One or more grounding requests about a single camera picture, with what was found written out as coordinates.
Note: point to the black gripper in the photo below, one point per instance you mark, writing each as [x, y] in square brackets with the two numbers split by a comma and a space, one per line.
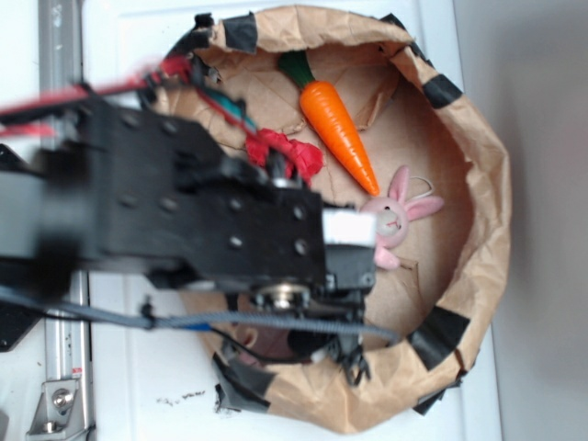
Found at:
[263, 233]

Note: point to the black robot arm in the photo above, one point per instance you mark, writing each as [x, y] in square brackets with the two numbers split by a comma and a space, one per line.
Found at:
[132, 191]

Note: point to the crumpled red paper ball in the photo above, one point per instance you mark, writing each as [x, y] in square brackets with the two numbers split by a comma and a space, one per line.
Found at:
[302, 158]

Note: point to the pink plush bunny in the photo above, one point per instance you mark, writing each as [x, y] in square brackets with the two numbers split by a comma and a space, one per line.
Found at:
[394, 214]

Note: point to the orange plastic carrot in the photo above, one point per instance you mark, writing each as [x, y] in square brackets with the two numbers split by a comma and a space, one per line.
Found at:
[325, 110]

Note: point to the brown paper bag basin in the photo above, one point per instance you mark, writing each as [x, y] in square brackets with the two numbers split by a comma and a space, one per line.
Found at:
[454, 264]

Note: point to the white plastic lid board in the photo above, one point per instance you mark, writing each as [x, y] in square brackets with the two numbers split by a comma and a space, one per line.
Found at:
[160, 385]

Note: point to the aluminium frame rail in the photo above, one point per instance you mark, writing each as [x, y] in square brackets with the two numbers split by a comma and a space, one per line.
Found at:
[66, 409]

